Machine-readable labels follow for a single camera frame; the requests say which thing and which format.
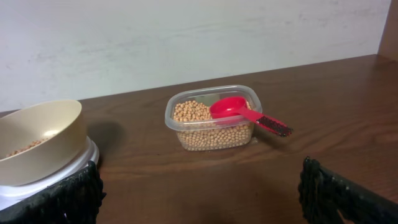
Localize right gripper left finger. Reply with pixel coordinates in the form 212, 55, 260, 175
1, 161, 106, 224

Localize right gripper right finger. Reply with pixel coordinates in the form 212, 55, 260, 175
298, 157, 397, 224

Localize red plastic measuring scoop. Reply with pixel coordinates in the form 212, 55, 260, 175
210, 96, 293, 137

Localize white round bowl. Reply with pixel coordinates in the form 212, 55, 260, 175
1, 100, 87, 186

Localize soybeans in bowl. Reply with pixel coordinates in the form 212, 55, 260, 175
6, 138, 49, 158

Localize soybeans pile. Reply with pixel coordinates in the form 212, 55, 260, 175
172, 100, 254, 151

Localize clear plastic container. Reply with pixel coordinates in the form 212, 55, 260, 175
165, 85, 262, 133

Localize right side cardboard panel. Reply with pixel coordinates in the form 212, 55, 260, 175
377, 0, 398, 60

